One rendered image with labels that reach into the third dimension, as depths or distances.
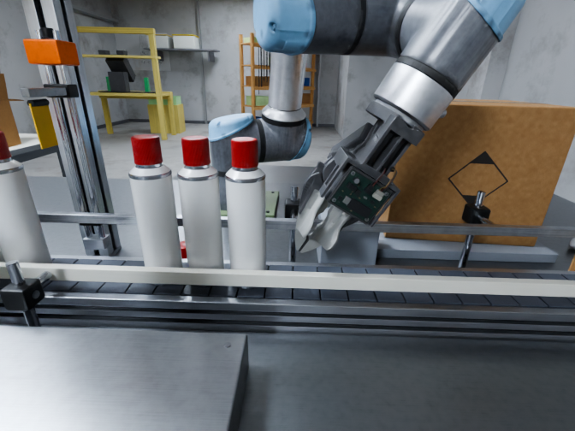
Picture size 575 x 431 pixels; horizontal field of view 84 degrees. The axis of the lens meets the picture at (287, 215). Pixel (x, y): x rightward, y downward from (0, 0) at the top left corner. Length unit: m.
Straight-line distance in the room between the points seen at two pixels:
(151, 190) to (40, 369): 0.22
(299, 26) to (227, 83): 8.91
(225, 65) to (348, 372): 9.05
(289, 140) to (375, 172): 0.52
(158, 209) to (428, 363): 0.39
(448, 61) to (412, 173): 0.33
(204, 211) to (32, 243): 0.26
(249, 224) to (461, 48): 0.29
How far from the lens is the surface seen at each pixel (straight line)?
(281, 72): 0.81
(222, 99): 9.34
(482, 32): 0.39
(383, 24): 0.44
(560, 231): 0.61
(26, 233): 0.57
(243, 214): 0.41
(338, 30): 0.41
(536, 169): 0.76
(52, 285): 0.57
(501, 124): 0.71
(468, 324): 0.52
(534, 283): 0.54
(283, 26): 0.38
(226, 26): 9.36
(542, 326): 0.57
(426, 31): 0.39
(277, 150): 0.85
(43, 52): 0.57
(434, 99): 0.38
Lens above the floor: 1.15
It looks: 23 degrees down
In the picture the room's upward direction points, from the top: 1 degrees clockwise
